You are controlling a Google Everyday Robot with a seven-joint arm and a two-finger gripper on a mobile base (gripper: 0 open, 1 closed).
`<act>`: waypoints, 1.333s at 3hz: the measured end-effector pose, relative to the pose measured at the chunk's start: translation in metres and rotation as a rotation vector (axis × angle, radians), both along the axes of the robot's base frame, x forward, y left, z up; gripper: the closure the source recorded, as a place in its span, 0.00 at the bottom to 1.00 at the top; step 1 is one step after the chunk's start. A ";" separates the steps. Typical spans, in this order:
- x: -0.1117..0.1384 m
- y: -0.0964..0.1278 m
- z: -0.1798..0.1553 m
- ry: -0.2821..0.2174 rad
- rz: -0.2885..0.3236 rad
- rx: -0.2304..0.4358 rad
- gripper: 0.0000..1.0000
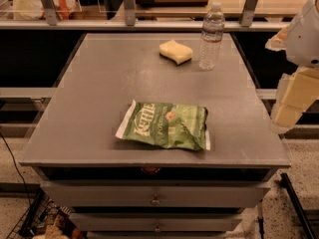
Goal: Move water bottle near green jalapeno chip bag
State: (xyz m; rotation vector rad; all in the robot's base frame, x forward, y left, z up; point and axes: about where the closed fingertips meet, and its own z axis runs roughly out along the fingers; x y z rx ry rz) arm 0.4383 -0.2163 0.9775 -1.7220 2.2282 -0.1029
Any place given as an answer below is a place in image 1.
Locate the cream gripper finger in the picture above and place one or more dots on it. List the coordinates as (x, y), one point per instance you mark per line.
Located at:
(295, 94)
(277, 42)

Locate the clear plastic water bottle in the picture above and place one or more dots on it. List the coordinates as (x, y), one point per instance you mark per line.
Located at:
(211, 37)

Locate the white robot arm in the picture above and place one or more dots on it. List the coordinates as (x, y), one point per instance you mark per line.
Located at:
(302, 40)

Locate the green Kettle chip bag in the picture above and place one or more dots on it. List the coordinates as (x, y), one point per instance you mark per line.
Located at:
(166, 125)

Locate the white orange plastic bag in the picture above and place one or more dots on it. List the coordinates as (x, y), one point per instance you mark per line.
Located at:
(33, 9)

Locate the yellow sponge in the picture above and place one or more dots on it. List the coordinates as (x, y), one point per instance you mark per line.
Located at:
(175, 51)

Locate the grey drawer cabinet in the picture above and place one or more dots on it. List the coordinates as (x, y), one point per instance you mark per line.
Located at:
(137, 146)

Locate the upper grey drawer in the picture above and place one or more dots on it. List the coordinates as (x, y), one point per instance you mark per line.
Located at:
(88, 194)

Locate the grey drawer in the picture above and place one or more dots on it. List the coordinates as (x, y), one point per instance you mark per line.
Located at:
(88, 194)
(158, 222)

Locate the lower grey drawer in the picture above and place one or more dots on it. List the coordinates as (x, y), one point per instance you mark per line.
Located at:
(158, 222)

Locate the metal rail frame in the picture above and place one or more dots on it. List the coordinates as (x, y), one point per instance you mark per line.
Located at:
(267, 14)

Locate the black wire basket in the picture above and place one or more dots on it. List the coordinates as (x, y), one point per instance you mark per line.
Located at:
(44, 219)

